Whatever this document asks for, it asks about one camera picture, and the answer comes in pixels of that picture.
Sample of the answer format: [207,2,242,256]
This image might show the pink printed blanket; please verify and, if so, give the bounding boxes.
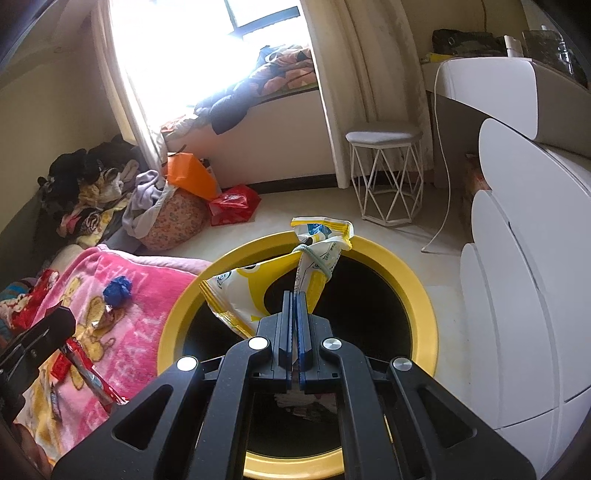
[14,244,213,462]

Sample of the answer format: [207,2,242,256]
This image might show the floral fabric bag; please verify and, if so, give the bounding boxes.
[139,189,211,252]

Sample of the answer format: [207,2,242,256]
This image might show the white wire stool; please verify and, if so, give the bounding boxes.
[345,122,424,227]

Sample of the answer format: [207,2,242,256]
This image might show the white yellow snack packet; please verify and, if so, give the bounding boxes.
[199,216,355,340]

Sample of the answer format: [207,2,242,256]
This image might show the colourful floral cloth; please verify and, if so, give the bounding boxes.
[0,277,28,342]

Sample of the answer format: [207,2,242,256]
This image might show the pile of dark clothes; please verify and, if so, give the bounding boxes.
[37,135,148,250]

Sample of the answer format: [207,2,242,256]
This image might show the yellow rimmed black bin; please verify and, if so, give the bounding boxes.
[157,232,438,478]

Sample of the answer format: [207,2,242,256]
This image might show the white desk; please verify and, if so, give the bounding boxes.
[420,58,591,190]

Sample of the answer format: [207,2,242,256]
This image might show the white drawer cabinet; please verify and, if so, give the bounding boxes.
[459,117,591,480]

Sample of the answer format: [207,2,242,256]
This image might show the red patterned cloth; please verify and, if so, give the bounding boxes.
[11,270,61,330]

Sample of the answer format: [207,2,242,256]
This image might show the dark puffy jacket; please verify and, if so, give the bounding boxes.
[194,78,264,136]

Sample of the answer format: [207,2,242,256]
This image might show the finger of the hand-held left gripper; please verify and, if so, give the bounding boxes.
[0,305,77,370]

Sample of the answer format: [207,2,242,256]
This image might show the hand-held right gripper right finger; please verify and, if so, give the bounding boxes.
[298,292,536,480]

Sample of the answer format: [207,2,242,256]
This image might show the clear plastic container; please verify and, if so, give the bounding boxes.
[522,28,587,88]

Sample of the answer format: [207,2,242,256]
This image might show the red plastic wrapper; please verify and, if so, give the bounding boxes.
[52,337,122,409]

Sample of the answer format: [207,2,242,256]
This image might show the cream curtain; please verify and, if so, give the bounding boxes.
[92,0,169,171]
[300,0,437,189]

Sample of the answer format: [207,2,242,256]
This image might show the dark green bag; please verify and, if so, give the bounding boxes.
[431,28,509,58]

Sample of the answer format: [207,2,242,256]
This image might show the blue crumpled wrapper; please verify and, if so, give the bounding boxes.
[102,276,133,308]

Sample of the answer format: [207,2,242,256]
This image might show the grey white clothes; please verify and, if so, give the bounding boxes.
[122,170,178,238]

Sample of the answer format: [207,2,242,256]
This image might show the orange bag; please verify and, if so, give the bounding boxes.
[166,152,222,201]

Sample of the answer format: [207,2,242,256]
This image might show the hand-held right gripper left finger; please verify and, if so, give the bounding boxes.
[52,290,296,480]

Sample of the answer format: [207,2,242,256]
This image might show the red plastic bag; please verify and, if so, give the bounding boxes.
[208,184,262,227]

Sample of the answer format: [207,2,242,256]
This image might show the white cable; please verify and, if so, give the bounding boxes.
[421,65,453,254]

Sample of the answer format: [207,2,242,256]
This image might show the colourful clothes heap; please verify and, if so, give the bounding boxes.
[159,113,204,141]

